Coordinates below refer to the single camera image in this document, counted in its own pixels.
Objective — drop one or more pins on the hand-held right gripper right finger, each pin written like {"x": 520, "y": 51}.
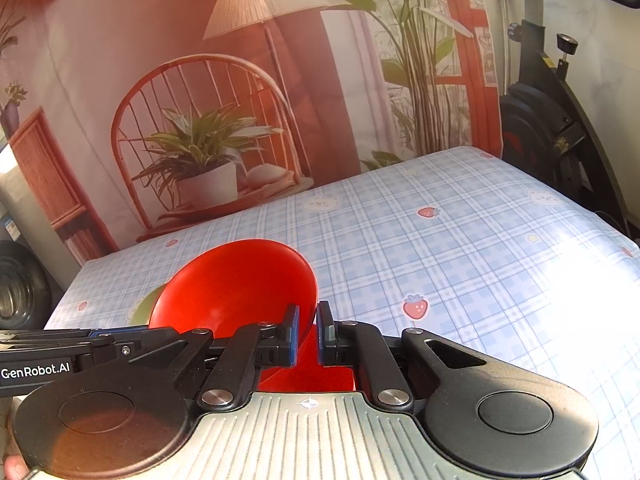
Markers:
{"x": 325, "y": 334}

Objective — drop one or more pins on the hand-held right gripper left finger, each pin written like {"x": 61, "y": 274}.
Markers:
{"x": 293, "y": 335}

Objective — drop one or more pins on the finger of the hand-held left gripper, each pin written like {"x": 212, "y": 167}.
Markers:
{"x": 116, "y": 336}

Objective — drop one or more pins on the green plastic plate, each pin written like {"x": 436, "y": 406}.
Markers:
{"x": 144, "y": 305}

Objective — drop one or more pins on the red plastic bowl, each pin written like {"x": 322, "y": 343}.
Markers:
{"x": 310, "y": 377}
{"x": 235, "y": 285}

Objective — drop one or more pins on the person's left hand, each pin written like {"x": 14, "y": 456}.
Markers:
{"x": 13, "y": 466}

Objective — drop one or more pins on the grey washing machine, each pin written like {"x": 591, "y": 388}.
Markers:
{"x": 20, "y": 280}

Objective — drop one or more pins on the blue plaid tablecloth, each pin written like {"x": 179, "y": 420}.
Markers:
{"x": 450, "y": 260}

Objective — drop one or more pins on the black exercise bike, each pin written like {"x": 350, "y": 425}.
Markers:
{"x": 560, "y": 125}

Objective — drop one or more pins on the printed room scene wall tapestry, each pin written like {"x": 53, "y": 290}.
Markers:
{"x": 200, "y": 85}

